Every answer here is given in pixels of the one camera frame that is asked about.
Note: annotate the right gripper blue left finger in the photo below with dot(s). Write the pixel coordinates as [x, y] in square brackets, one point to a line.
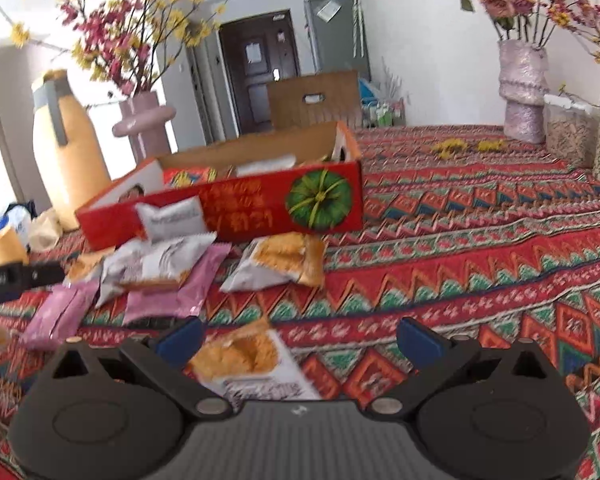
[177, 345]

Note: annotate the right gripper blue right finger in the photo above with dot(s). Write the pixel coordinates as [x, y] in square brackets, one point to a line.
[420, 345]

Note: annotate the orange cracker packet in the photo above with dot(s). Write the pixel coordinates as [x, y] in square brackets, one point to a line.
[251, 363]

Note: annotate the white printed snack packet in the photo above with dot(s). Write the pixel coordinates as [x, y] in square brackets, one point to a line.
[266, 166]

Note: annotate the clear container with snacks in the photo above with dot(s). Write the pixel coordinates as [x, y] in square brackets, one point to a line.
[571, 128]

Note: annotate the yellow ceramic mug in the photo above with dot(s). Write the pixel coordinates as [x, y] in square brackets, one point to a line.
[11, 248]

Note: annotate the pink snack packet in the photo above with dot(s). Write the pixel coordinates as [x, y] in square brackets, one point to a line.
[182, 302]

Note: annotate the small pink packet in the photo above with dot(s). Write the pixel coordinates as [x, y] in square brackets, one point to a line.
[59, 316]

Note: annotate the blue capped plastic bottle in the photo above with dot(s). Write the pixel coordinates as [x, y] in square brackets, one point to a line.
[20, 221]

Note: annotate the dark bag on floor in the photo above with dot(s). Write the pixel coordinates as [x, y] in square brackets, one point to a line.
[29, 206]

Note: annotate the white grey crumpled packet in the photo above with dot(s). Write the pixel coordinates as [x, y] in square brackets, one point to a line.
[142, 266]

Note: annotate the patterned red tablecloth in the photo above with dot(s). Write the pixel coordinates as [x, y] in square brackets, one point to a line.
[494, 245]

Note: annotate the white pouch near box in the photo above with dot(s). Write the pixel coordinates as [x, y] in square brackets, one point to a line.
[184, 218]

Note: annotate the orange white chip packet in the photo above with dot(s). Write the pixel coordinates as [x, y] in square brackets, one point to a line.
[276, 260]

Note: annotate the yellow thermos jug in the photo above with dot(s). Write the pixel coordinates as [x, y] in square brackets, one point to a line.
[65, 148]

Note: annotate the red blue snack bag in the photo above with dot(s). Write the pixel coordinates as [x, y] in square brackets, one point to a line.
[185, 177]

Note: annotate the fallen yellow petals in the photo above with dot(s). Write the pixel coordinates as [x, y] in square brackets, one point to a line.
[456, 147]

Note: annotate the red cardboard pumpkin box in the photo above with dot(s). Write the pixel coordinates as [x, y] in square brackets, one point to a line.
[322, 194]

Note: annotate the brown wooden chair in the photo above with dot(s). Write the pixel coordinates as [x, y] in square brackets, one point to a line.
[310, 100]

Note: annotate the pink textured tall vase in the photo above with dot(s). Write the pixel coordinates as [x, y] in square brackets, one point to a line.
[523, 86]

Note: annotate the pink yellow blossom branches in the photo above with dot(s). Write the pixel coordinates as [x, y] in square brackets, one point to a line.
[129, 43]

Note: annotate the dark brown door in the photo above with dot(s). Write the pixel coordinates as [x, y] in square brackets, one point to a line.
[256, 51]

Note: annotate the grey refrigerator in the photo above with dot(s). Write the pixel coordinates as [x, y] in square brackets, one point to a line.
[337, 36]

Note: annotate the pink ring vase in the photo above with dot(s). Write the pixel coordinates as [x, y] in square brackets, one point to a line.
[143, 123]

